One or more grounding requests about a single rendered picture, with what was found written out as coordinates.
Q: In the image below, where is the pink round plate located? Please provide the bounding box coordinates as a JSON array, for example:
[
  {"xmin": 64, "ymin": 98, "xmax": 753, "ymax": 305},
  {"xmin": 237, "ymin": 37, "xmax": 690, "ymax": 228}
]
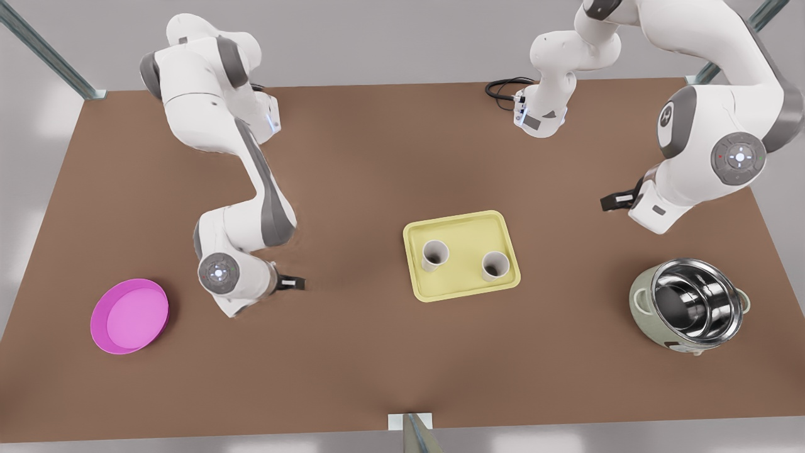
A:
[{"xmin": 90, "ymin": 279, "xmax": 170, "ymax": 355}]

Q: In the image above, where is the yellow rectangular tray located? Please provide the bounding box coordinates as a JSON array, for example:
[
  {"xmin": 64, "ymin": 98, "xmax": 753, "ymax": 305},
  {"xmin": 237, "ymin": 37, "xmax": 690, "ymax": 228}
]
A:
[{"xmin": 402, "ymin": 210, "xmax": 522, "ymax": 303}]

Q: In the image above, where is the white IKEA cup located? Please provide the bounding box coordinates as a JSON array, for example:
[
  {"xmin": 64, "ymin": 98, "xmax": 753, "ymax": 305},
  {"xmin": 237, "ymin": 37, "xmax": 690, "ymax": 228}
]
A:
[
  {"xmin": 421, "ymin": 240, "xmax": 450, "ymax": 273},
  {"xmin": 481, "ymin": 251, "xmax": 510, "ymax": 282}
]

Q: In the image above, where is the pale green steel pot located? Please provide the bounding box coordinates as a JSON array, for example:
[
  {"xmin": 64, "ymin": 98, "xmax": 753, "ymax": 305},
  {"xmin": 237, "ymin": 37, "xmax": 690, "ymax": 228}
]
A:
[{"xmin": 629, "ymin": 259, "xmax": 752, "ymax": 356}]

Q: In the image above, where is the silver frame post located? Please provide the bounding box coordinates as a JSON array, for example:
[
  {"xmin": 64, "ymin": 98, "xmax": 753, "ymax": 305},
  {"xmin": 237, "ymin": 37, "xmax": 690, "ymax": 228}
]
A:
[
  {"xmin": 387, "ymin": 412, "xmax": 445, "ymax": 453},
  {"xmin": 685, "ymin": 0, "xmax": 791, "ymax": 86},
  {"xmin": 0, "ymin": 0, "xmax": 108, "ymax": 101}
]

